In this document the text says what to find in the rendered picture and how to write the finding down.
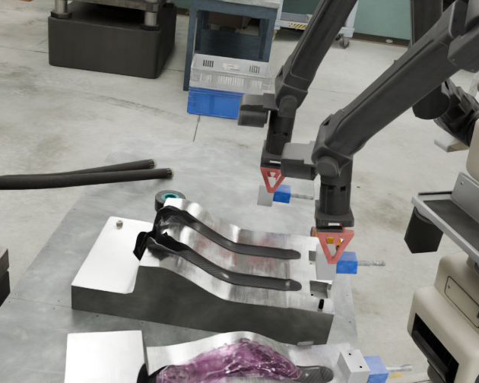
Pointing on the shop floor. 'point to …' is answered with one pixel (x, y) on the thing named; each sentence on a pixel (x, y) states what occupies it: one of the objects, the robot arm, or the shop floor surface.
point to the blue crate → (214, 102)
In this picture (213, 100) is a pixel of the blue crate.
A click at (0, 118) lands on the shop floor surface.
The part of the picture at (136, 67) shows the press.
